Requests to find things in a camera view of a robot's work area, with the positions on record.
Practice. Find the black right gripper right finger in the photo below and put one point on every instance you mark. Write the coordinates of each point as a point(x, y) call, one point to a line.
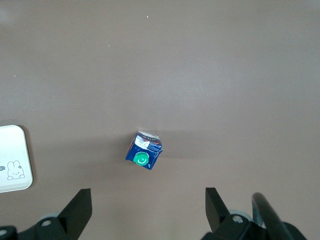
point(217, 215)

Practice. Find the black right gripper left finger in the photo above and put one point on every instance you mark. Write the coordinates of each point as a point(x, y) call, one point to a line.
point(75, 212)

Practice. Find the blue milk carton green cap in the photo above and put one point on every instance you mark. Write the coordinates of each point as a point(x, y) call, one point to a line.
point(142, 155)

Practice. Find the cream rabbit print tray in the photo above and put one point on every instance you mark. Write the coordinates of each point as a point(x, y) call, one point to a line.
point(12, 155)

